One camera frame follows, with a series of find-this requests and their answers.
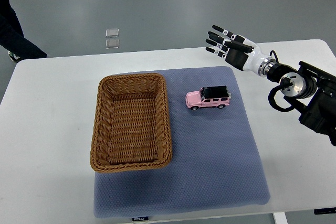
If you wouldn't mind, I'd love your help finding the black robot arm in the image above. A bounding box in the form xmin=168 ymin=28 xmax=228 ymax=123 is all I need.
xmin=265 ymin=61 xmax=335 ymax=145

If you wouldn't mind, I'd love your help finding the clear floor tile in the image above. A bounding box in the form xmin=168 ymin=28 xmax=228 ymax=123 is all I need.
xmin=106 ymin=39 xmax=120 ymax=49
xmin=106 ymin=28 xmax=119 ymax=38

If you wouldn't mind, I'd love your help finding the pink toy car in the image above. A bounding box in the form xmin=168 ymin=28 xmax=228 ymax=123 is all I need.
xmin=185 ymin=86 xmax=232 ymax=110

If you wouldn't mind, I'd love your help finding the person in dark clothes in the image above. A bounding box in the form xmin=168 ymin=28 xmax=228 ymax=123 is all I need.
xmin=1 ymin=0 xmax=47 ymax=63

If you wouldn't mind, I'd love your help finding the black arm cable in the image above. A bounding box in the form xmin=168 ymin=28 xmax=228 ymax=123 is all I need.
xmin=267 ymin=50 xmax=295 ymax=113

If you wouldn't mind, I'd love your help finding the blue-grey fabric mat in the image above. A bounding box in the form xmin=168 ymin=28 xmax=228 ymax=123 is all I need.
xmin=94 ymin=67 xmax=270 ymax=218

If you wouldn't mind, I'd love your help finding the lower clear floor tile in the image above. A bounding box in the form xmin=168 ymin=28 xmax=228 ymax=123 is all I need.
xmin=106 ymin=39 xmax=120 ymax=49

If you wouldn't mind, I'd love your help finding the brown wicker basket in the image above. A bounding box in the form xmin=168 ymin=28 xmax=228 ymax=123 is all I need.
xmin=90 ymin=73 xmax=172 ymax=173

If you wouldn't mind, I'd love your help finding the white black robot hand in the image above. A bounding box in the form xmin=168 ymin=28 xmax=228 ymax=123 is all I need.
xmin=206 ymin=25 xmax=277 ymax=77

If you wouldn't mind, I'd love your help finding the upper clear floor tile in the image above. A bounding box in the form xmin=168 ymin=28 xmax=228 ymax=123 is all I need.
xmin=106 ymin=28 xmax=119 ymax=38

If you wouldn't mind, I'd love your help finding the white table leg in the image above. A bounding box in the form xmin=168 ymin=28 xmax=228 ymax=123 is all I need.
xmin=272 ymin=212 xmax=288 ymax=224

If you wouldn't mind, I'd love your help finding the black table control panel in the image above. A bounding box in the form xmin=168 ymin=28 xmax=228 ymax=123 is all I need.
xmin=314 ymin=207 xmax=336 ymax=215

